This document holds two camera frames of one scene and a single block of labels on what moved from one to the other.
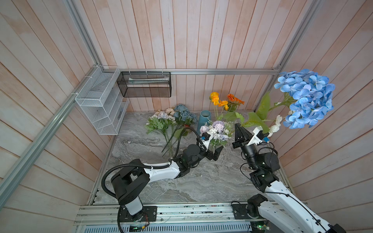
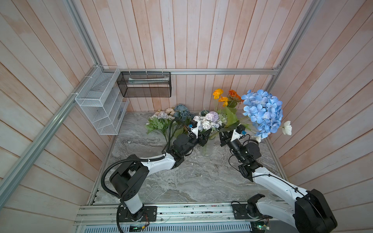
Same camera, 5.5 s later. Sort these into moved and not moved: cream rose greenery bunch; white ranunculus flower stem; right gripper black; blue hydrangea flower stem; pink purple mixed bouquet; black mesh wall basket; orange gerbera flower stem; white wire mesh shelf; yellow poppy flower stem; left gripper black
Moved: left gripper black; orange gerbera flower stem; blue hydrangea flower stem; right gripper black; white ranunculus flower stem; pink purple mixed bouquet; yellow poppy flower stem
Not moved: black mesh wall basket; cream rose greenery bunch; white wire mesh shelf
